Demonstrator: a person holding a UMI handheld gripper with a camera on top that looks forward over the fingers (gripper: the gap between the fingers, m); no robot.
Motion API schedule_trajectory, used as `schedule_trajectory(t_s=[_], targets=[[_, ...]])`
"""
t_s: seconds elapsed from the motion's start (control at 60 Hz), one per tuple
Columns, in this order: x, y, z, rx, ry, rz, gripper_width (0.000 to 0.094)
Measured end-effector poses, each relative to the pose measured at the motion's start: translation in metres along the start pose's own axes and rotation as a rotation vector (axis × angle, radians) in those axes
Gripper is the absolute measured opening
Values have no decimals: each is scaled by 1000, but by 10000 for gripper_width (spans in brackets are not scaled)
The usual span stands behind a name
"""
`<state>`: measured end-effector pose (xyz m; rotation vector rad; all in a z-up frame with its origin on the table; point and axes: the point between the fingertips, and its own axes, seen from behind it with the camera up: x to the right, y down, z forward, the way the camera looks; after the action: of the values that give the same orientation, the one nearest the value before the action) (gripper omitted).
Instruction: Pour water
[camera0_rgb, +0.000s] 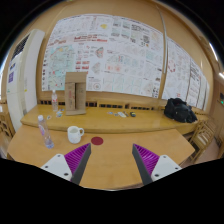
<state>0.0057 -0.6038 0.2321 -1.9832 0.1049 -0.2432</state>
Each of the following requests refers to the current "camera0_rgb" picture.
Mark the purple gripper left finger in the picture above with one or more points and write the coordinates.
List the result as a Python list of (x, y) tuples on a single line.
[(70, 166)]

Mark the white standing air conditioner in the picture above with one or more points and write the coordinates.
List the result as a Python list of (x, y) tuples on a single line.
[(21, 77)]

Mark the small black gadget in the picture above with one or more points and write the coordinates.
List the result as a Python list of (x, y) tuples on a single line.
[(132, 114)]

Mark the clear plastic water bottle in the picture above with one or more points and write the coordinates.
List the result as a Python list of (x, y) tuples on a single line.
[(45, 132)]

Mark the wooden chair right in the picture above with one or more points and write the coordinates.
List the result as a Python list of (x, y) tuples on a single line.
[(202, 137)]

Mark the water bottle red label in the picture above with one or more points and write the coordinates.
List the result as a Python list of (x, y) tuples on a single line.
[(54, 100)]

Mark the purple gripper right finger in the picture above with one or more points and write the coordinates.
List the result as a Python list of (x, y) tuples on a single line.
[(151, 166)]

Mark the wooden chair left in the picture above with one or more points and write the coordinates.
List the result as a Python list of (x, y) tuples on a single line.
[(6, 131)]

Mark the large poster sheet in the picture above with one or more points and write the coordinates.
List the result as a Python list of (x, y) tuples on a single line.
[(118, 54), (184, 78)]

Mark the white ceramic mug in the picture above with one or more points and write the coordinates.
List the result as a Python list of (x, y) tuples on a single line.
[(74, 134)]

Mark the brown cardboard box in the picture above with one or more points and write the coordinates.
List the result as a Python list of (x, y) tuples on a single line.
[(75, 93)]

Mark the dark red round coaster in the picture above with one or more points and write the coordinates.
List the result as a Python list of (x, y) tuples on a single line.
[(97, 141)]

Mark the black backpack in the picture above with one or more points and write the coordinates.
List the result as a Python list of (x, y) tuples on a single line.
[(179, 110)]

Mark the large poster sheet left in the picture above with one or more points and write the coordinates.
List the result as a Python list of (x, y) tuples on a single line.
[(118, 54)]

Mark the small white card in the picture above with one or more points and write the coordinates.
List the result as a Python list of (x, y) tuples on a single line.
[(121, 114)]

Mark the wooden chair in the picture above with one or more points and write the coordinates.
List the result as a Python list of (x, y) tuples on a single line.
[(6, 131), (202, 137)]

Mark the large poster sheet right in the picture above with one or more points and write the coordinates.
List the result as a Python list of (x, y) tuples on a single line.
[(184, 78)]

